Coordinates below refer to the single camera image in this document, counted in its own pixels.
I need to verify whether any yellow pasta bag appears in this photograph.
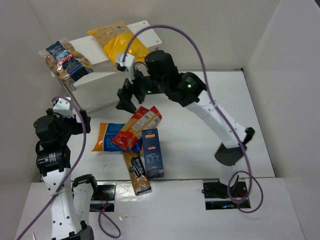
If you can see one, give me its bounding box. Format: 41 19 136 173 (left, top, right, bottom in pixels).
87 21 150 66

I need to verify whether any dark blue Agnesi pasta bag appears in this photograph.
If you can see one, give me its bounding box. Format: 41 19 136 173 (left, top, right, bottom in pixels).
39 38 94 85

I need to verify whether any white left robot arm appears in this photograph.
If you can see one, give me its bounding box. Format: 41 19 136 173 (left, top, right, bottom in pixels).
33 108 97 240

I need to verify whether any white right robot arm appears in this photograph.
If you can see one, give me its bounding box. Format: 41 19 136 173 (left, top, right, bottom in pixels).
115 50 255 199

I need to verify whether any orange blue pasta bag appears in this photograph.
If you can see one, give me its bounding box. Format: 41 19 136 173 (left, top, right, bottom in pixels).
91 122 145 154

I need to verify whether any white two-tier shelf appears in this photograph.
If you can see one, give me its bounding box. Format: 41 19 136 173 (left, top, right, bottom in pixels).
51 20 163 115

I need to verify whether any blue Barilla pasta box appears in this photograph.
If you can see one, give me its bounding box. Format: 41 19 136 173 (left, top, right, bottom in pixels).
141 128 164 179

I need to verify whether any red spaghetti bag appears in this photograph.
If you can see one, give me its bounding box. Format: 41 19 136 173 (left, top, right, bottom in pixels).
111 106 162 151

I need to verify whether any brown spaghetti pack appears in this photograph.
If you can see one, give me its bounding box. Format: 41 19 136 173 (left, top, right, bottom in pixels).
122 151 152 196

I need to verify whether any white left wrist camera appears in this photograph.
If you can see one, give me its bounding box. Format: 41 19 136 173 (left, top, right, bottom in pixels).
52 97 75 119

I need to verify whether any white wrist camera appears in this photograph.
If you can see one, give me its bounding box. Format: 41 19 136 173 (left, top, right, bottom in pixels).
115 52 136 84
52 97 75 119

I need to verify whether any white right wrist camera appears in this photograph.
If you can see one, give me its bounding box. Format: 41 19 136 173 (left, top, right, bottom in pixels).
115 52 136 84

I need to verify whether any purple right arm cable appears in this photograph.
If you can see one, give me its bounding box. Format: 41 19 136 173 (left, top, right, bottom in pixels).
122 24 264 214

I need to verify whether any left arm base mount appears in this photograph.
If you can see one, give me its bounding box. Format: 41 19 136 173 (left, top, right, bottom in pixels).
90 181 116 213

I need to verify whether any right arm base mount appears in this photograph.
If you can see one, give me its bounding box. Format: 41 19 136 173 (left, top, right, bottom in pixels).
201 181 248 210

